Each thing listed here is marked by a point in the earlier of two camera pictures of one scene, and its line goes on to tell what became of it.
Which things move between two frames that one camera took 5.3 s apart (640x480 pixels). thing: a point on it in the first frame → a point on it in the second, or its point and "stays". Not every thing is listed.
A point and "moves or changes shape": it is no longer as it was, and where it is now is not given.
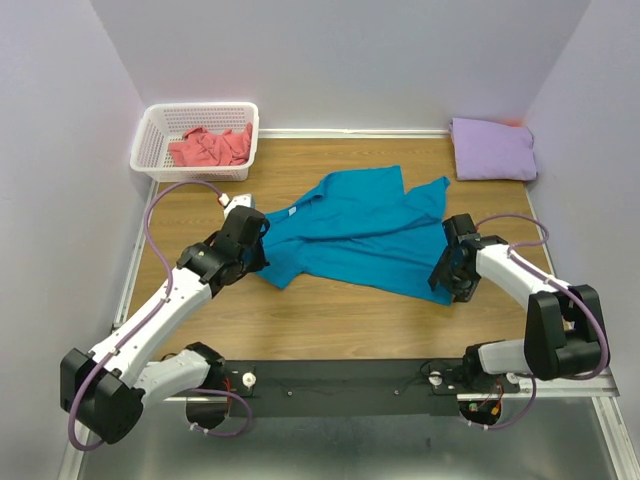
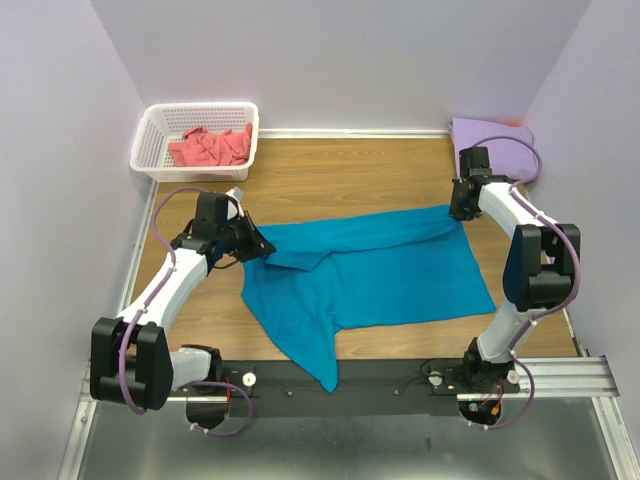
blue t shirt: [367, 233] moves or changes shape
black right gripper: [464, 290] → [455, 211]
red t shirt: [199, 147] stays
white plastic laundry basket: [196, 141] stays
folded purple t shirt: [490, 150] stays
